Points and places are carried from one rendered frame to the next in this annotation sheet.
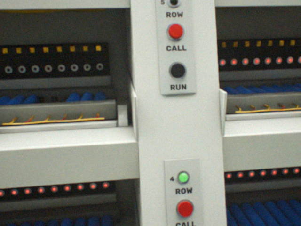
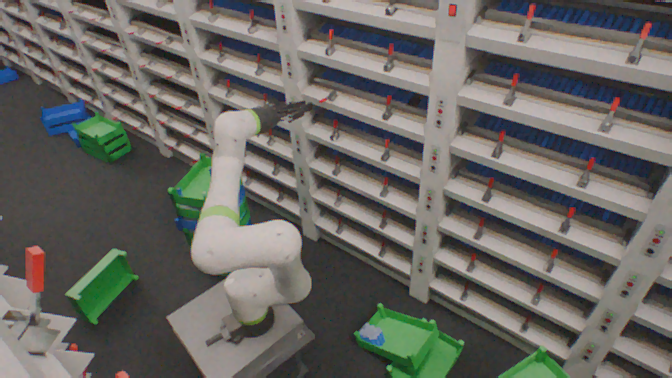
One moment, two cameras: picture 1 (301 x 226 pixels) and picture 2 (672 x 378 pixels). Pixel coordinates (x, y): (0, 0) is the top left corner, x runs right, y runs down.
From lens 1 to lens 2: 1.37 m
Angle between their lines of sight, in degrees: 58
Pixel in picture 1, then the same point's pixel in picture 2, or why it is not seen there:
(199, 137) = (442, 142)
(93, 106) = (423, 113)
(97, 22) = not seen: hidden behind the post
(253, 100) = (478, 132)
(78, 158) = (409, 133)
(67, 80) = not seen: hidden behind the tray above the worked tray
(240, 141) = (454, 148)
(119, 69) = not seen: hidden behind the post
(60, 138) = (407, 124)
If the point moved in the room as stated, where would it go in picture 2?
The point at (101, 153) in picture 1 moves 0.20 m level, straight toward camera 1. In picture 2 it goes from (415, 135) to (388, 162)
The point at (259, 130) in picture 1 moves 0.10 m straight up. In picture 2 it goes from (464, 146) to (468, 121)
